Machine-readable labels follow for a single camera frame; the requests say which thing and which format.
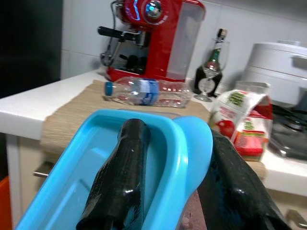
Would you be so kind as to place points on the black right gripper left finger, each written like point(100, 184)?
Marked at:
point(120, 179)

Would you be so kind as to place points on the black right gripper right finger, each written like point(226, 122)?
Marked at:
point(235, 191)

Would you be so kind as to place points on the clear container with blue lid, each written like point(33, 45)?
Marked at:
point(72, 179)

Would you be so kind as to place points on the small fridge body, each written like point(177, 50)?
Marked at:
point(24, 48)

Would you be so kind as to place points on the black gas stove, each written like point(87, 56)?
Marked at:
point(287, 134)

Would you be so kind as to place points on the beige woven mat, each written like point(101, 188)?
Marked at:
point(72, 115)

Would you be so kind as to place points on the clear plastic water bottle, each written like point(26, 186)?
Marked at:
point(148, 91)

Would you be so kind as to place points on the orange plastic bin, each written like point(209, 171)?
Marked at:
point(4, 206)

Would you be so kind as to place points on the white kitchen counter unit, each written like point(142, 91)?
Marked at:
point(24, 107)

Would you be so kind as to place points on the clear wine glass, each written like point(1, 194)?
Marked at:
point(211, 67)

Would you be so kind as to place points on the white rice cooker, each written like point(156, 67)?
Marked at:
point(271, 67)

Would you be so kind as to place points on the red espresso machine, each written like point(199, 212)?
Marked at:
point(163, 48)

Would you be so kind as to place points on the dark corked glass bottle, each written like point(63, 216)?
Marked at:
point(221, 33)

